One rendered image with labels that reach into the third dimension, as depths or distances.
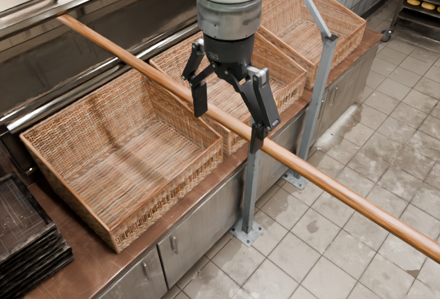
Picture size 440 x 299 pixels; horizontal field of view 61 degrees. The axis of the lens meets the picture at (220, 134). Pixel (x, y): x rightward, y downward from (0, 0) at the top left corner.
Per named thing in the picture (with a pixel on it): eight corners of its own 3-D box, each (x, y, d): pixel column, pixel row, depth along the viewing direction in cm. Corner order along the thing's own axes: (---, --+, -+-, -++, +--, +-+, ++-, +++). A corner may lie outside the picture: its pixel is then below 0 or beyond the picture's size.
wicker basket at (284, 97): (154, 106, 182) (145, 59, 162) (231, 57, 210) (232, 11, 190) (228, 159, 159) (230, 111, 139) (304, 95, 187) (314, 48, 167)
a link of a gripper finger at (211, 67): (219, 69, 58) (213, 61, 58) (188, 90, 67) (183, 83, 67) (235, 57, 60) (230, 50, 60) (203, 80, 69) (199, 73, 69)
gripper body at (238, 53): (189, 26, 54) (192, 78, 61) (234, 49, 50) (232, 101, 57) (224, 7, 58) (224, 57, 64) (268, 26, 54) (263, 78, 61)
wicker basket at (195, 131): (41, 182, 151) (14, 134, 131) (148, 110, 180) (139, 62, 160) (118, 258, 128) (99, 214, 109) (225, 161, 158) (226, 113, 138)
